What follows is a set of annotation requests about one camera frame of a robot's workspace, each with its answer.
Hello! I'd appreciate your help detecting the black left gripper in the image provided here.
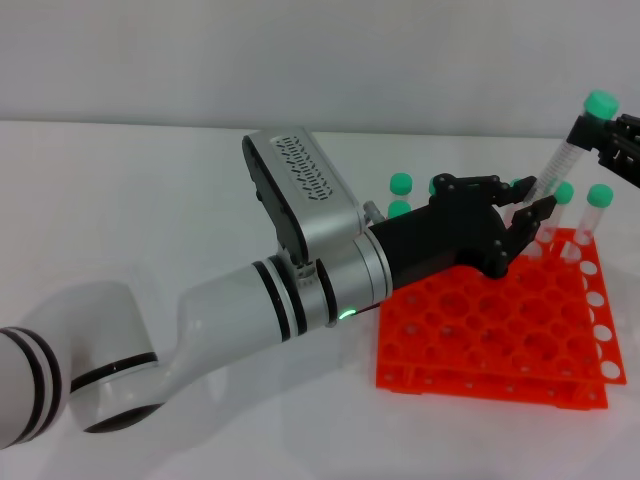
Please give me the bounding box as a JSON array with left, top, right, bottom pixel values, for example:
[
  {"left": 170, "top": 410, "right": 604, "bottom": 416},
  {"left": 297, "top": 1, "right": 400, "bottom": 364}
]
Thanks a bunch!
[{"left": 367, "top": 172, "right": 558, "bottom": 301}]

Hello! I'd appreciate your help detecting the graduated test tube green cap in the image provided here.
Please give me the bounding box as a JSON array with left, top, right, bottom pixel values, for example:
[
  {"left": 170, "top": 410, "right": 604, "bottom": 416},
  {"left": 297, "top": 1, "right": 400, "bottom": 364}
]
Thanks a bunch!
[{"left": 529, "top": 89, "right": 621, "bottom": 202}]

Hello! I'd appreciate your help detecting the orange test tube rack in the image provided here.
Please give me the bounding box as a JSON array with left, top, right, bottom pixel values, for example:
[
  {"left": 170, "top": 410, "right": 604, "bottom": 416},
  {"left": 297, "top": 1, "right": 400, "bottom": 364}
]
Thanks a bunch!
[{"left": 374, "top": 227, "right": 628, "bottom": 412}]

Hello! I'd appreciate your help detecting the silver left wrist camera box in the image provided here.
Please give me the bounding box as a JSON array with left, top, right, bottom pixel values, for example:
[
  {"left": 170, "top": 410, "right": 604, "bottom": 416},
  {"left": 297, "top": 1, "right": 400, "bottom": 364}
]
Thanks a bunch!
[{"left": 241, "top": 126, "right": 367, "bottom": 267}]

